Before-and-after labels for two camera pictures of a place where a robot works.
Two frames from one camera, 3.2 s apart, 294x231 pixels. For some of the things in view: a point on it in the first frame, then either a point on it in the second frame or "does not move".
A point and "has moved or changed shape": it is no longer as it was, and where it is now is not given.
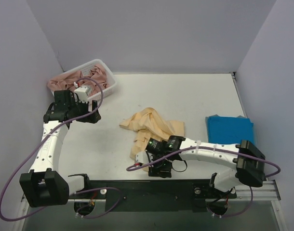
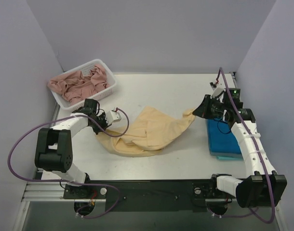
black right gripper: [159, 172] → [208, 109]
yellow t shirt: [148, 124] has moved or changed shape
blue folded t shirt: [229, 130] does not move
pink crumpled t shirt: [95, 76] does not move
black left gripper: [88, 113] → [99, 125]
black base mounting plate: [181, 195] does not move
